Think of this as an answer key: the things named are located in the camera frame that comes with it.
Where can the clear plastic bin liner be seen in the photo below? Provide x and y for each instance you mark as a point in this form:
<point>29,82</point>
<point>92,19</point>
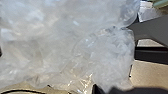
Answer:
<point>63,43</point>

